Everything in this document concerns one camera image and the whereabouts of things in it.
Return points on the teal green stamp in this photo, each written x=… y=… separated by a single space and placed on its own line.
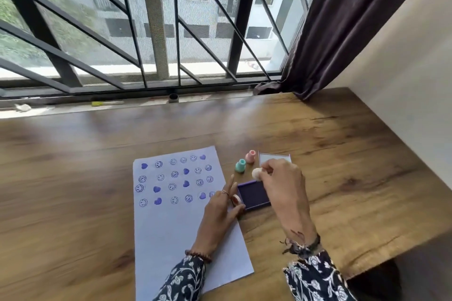
x=240 y=166

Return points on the white crumpled scrap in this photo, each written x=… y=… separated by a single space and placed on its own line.
x=23 y=107

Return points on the person's left hand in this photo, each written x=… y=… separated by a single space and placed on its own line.
x=219 y=223

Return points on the purple ink pad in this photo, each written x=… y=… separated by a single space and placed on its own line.
x=252 y=195

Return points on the white paper sheet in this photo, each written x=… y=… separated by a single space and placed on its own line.
x=166 y=240

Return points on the person's right forearm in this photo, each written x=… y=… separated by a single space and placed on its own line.
x=318 y=279

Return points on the beige stamp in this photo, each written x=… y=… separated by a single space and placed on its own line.
x=257 y=174

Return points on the pink stamp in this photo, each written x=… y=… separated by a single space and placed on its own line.
x=250 y=157

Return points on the person's left forearm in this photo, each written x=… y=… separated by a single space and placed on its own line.
x=182 y=281

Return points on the black metal window grille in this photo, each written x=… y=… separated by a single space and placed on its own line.
x=42 y=36

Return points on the small black cylinder cap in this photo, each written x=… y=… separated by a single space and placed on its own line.
x=173 y=98

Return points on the person's right hand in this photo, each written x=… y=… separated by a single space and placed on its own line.
x=289 y=198

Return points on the yellow marker pen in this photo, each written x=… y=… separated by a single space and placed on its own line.
x=106 y=103

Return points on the clear ink pad lid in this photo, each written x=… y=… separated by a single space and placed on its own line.
x=270 y=157

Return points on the dark brown curtain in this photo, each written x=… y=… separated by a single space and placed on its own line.
x=346 y=22

